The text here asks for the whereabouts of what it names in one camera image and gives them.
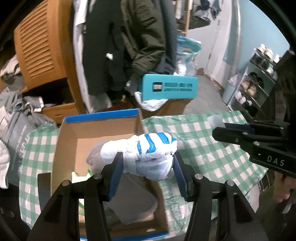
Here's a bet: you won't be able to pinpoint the large grey cloth garment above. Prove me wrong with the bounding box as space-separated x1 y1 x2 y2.
107 173 158 225

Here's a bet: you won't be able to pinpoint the light green cloth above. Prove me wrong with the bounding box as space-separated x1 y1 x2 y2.
71 167 93 209

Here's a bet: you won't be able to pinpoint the white and blue cloth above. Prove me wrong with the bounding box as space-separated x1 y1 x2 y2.
86 133 178 181

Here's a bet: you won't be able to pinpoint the person right hand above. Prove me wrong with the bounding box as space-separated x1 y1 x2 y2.
273 172 295 202

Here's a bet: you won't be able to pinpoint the green checkered tablecloth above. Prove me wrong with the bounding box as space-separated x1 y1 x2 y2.
19 114 267 235

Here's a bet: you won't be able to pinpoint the cardboard box with blue rim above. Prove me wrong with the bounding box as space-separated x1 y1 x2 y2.
50 108 169 240

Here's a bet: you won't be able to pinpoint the metal shoe rack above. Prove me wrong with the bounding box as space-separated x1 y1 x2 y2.
227 44 281 120

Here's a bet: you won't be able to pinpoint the brown cardboard box on floor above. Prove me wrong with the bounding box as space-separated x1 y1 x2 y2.
139 99 193 119

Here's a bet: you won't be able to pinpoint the black smartphone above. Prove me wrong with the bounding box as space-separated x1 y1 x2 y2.
37 173 51 211

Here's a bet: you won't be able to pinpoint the teal box with text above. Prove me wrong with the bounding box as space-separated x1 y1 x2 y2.
139 74 199 101

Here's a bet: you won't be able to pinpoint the white plastic bag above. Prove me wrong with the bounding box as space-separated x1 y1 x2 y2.
125 80 168 112

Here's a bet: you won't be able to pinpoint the blue clear plastic bags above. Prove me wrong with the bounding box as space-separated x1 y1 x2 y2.
175 36 202 77

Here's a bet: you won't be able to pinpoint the white fuzzy towel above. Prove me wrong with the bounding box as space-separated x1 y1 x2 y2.
0 140 10 189

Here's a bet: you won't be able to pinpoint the grey printed tote bag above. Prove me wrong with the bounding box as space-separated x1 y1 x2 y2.
0 91 42 186

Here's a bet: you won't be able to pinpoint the wooden louvered cabinet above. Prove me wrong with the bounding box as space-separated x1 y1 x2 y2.
1 1 86 123

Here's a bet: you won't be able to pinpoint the hanging dark jackets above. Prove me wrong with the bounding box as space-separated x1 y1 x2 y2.
71 1 177 113

